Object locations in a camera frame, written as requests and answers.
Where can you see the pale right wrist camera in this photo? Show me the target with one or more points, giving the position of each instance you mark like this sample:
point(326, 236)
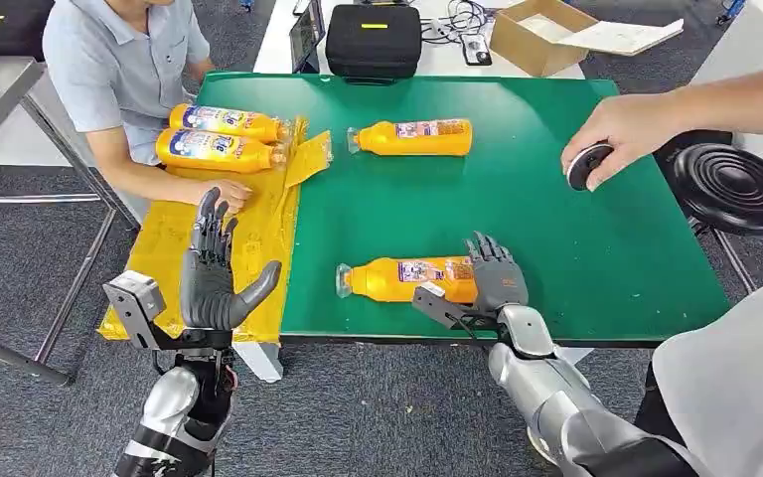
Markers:
point(444, 306)

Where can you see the person's right hand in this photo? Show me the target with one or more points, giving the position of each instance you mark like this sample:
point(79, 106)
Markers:
point(230, 196)

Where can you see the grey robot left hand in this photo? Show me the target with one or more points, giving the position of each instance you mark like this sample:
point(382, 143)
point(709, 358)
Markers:
point(207, 289)

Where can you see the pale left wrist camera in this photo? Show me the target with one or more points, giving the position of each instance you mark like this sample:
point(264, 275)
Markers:
point(135, 299)

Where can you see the yellow plastic sheet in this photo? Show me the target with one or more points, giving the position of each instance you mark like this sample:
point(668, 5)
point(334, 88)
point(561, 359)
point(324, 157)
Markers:
point(264, 227)

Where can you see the black stool with ribbed seat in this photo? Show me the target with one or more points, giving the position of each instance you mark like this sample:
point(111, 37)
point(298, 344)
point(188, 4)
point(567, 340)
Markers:
point(730, 187)

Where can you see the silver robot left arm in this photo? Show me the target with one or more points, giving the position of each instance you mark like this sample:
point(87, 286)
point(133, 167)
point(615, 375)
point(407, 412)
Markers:
point(171, 408)

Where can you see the orange drink bottle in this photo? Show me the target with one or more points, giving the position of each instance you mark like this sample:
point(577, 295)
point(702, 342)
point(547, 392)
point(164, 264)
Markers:
point(414, 137)
point(213, 151)
point(223, 122)
point(401, 280)

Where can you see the black tablet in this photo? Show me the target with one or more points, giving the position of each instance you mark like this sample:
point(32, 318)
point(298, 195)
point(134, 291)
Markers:
point(306, 33)

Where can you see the person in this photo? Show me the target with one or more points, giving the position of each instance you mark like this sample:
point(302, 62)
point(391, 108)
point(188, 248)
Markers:
point(118, 66)
point(737, 382)

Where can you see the blue item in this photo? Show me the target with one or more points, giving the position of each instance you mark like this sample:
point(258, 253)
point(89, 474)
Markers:
point(732, 9)

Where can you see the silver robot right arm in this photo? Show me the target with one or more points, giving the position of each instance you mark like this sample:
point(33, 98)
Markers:
point(552, 395)

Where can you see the person's hand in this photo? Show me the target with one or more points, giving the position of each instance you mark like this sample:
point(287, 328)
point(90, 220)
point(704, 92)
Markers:
point(625, 128)

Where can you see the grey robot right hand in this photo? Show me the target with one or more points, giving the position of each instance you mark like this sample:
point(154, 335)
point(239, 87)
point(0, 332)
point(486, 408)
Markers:
point(500, 280)

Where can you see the green table mat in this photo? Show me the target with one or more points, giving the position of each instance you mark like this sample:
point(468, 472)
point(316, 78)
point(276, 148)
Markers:
point(552, 217)

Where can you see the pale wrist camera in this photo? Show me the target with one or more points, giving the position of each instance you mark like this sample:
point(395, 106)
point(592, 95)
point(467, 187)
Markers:
point(444, 306)
point(135, 299)

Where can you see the black chair seat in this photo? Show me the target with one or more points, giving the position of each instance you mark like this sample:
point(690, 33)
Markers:
point(678, 146)

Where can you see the black round disc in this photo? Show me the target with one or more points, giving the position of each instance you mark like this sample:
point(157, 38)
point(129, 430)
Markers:
point(585, 166)

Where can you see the open cardboard box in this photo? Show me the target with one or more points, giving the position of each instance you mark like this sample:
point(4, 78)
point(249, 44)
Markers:
point(526, 43)

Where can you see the small black device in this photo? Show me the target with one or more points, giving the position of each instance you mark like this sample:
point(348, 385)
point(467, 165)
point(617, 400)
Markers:
point(475, 49)

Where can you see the white table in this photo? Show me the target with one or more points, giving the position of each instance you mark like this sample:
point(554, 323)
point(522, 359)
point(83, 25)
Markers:
point(441, 64)

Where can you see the black case with yellow tag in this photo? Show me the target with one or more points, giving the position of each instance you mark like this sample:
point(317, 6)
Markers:
point(6, 29)
point(373, 39)

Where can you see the white table leg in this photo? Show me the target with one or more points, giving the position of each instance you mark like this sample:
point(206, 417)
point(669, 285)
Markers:
point(578, 355)
point(266, 365)

